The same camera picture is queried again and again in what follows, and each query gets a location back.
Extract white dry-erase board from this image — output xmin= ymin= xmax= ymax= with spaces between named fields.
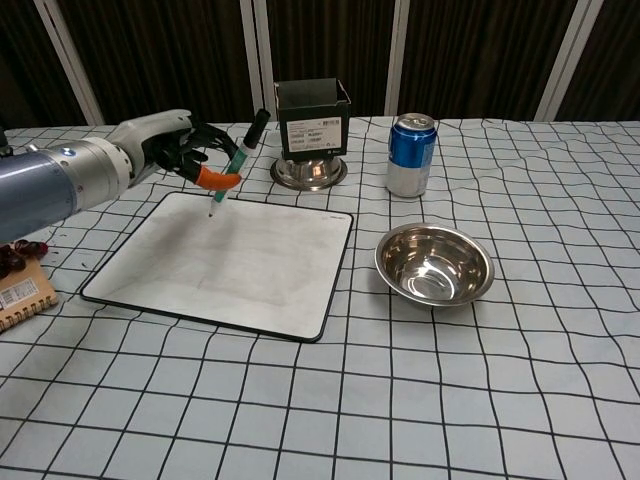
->
xmin=79 ymin=191 xmax=355 ymax=345

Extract white black-checked tablecloth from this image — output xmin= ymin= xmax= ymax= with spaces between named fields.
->
xmin=0 ymin=116 xmax=640 ymax=480

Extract blue and silver soda can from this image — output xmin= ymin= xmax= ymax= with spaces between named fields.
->
xmin=385 ymin=113 xmax=438 ymax=199

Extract kraft spiral notebook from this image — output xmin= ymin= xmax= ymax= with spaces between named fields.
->
xmin=0 ymin=257 xmax=60 ymax=335

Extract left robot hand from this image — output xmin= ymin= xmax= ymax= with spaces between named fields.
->
xmin=110 ymin=109 xmax=242 ymax=193

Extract black open cardboard box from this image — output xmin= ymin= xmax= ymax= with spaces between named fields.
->
xmin=275 ymin=78 xmax=353 ymax=162

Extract upturned steel bowl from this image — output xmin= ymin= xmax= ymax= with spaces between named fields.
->
xmin=270 ymin=155 xmax=349 ymax=192

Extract dark white-framed folding screen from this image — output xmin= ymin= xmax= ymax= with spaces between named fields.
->
xmin=0 ymin=0 xmax=640 ymax=126

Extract green whiteboard marker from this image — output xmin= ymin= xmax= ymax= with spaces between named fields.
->
xmin=207 ymin=108 xmax=272 ymax=218

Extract upright steel bowl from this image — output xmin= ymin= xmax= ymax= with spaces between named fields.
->
xmin=374 ymin=223 xmax=496 ymax=312

